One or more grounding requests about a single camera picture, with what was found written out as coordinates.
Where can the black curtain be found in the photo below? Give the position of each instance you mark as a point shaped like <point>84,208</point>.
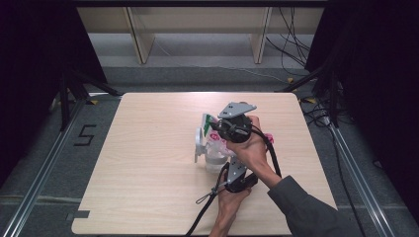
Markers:
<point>33,65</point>
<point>378,65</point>

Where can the light wooden shelf unit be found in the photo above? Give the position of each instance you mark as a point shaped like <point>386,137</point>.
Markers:
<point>143,42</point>

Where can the person's left hand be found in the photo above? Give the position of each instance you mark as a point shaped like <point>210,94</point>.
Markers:
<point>229,204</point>

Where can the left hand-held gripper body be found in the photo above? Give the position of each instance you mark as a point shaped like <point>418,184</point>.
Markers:
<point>236,171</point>

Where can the pink bag of white granules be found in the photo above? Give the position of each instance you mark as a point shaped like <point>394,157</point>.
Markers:
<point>215,140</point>

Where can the person's right hand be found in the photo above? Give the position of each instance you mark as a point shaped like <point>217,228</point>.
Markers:
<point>253,151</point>

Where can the aluminium floor rail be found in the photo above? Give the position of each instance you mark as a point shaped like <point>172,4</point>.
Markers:
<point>42,177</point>
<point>362,184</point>

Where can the black metal stand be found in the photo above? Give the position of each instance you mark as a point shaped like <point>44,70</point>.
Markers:
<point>334,98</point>
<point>65,105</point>

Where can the white lidded container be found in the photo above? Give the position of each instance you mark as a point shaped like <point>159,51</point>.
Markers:
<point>215,163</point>

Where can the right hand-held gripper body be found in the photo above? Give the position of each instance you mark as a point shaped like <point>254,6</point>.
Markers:
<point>235,128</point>

